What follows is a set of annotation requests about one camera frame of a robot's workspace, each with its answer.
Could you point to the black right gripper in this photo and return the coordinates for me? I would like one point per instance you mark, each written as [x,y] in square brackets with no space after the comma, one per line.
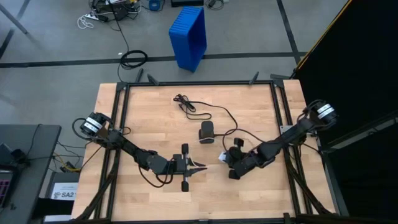
[241,160]

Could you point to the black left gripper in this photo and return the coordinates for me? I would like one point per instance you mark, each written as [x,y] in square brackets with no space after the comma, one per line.
[178,166]

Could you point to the white USB charger brick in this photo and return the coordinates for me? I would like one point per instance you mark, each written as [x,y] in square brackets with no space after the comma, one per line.
[222,157]

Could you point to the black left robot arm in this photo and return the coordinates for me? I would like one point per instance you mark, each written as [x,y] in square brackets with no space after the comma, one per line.
[130,149]

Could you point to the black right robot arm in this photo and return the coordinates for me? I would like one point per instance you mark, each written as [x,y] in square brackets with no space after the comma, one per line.
[289,133]

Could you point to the black plug adapter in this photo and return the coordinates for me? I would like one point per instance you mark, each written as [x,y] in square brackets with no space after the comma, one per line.
[212,3]

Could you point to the grey mounting plate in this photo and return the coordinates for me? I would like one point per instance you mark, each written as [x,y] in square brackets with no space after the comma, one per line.
[284,129]

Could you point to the blue plastic crate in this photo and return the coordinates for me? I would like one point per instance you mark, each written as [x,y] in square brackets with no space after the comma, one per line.
[186,37]

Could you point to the black box with SA2 label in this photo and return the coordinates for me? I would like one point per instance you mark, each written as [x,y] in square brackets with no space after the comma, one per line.
[63,191]

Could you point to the black curtain with yellow edge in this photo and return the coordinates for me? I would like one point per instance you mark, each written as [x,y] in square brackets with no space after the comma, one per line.
[357,77]

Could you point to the dark grey slanted beam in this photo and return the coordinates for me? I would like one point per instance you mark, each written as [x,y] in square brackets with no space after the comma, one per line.
[382,125]

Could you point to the flat black box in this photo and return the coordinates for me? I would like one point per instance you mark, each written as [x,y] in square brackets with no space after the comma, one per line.
[186,2]

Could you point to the dark grey desk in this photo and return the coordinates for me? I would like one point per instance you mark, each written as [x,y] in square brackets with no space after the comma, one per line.
[34,140]

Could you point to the small blue box device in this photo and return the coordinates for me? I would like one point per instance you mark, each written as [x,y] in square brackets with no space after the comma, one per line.
[155,4]

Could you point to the black desk gadget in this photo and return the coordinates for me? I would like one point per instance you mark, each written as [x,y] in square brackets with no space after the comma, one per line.
[17,155]

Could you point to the laptop with lit screen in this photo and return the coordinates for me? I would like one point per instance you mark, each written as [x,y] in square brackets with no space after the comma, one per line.
[4,191]

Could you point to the black aluminium table frame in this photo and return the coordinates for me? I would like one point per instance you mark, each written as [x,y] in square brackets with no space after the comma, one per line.
[217,83]

